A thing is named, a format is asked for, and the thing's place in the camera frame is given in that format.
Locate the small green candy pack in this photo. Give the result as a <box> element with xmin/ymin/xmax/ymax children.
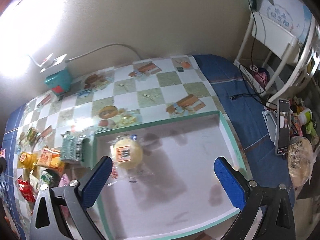
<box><xmin>27</xmin><ymin>127</ymin><xmax>38</xmax><ymax>144</ymax></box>

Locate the red flower snack pack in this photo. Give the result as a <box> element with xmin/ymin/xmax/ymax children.
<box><xmin>17</xmin><ymin>178</ymin><xmax>35</xmax><ymax>203</ymax></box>

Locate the teal cube device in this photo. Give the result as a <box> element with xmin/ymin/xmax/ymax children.
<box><xmin>44</xmin><ymin>68</ymin><xmax>72</xmax><ymax>96</ymax></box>

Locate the black charging cable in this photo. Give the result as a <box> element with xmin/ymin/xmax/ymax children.
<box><xmin>229</xmin><ymin>0</ymin><xmax>278</xmax><ymax>111</ymax></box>

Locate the round bun clear wrapper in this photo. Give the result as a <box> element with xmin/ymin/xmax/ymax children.
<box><xmin>109</xmin><ymin>134</ymin><xmax>153</xmax><ymax>183</ymax></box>

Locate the yellow cake clear wrapper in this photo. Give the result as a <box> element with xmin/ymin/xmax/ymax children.
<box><xmin>18</xmin><ymin>152</ymin><xmax>37</xmax><ymax>170</ymax></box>

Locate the bagged flatbread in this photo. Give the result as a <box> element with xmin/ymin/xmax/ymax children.
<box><xmin>287</xmin><ymin>136</ymin><xmax>316</xmax><ymax>188</ymax></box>

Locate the orange cracker pack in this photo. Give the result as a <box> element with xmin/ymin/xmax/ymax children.
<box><xmin>36</xmin><ymin>147</ymin><xmax>65</xmax><ymax>175</ymax></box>

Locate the teal green snack pack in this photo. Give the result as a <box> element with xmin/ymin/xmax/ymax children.
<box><xmin>60</xmin><ymin>131</ymin><xmax>89</xmax><ymax>164</ymax></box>

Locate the blue plaid cloth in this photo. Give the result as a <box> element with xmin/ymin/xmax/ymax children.
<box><xmin>194</xmin><ymin>54</ymin><xmax>295</xmax><ymax>204</ymax></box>

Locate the black smartphone on stand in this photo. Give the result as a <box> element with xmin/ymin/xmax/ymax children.
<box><xmin>274</xmin><ymin>99</ymin><xmax>291</xmax><ymax>155</ymax></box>

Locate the checkered picture tablecloth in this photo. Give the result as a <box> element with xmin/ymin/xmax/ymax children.
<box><xmin>7</xmin><ymin>55</ymin><xmax>226</xmax><ymax>240</ymax></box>

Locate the green white milk carton pack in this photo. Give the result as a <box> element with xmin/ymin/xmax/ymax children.
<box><xmin>40</xmin><ymin>169</ymin><xmax>60</xmax><ymax>187</ymax></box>

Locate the white metal shelf rack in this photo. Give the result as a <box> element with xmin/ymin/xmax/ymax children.
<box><xmin>234</xmin><ymin>0</ymin><xmax>319</xmax><ymax>109</ymax></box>

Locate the teal shallow box tray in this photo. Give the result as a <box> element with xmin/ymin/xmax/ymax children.
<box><xmin>93</xmin><ymin>111</ymin><xmax>246</xmax><ymax>239</ymax></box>

